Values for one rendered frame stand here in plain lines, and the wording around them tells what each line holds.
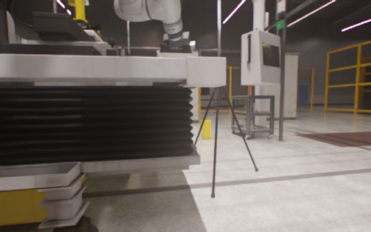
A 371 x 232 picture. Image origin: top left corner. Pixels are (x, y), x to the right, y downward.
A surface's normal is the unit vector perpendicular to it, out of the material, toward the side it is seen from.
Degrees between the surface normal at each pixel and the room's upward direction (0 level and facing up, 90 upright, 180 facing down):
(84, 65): 90
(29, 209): 90
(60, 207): 90
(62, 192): 90
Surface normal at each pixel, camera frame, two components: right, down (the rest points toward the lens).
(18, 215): 0.16, 0.08
